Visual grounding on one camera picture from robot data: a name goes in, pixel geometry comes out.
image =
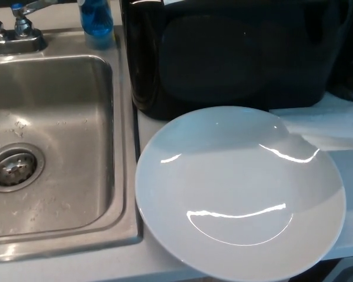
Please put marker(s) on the white round plate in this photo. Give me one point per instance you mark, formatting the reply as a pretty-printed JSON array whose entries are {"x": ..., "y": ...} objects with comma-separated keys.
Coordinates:
[{"x": 238, "y": 191}]

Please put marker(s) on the white tissue paper sheet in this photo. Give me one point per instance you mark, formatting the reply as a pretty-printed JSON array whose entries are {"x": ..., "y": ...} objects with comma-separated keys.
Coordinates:
[{"x": 326, "y": 126}]

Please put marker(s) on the black tissue paper dispenser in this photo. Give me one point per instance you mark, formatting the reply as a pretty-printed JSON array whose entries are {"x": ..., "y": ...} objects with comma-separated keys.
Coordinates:
[{"x": 209, "y": 58}]

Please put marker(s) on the stainless steel sink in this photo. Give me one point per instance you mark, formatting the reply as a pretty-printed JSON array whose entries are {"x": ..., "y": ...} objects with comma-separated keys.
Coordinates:
[{"x": 61, "y": 111}]

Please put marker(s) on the blue dish soap bottle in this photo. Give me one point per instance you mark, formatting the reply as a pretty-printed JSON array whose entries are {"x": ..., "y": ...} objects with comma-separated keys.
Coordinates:
[{"x": 96, "y": 26}]

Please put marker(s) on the metal sink drain strainer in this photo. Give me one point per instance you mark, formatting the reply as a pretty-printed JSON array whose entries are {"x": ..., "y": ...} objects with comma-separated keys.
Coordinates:
[{"x": 14, "y": 169}]

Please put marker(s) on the chrome faucet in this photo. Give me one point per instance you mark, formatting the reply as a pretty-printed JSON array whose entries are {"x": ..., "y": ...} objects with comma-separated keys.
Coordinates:
[{"x": 17, "y": 46}]

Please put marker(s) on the dark grey cabinet front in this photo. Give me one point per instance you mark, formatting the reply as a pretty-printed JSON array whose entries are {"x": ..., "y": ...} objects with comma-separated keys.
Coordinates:
[{"x": 350, "y": 273}]

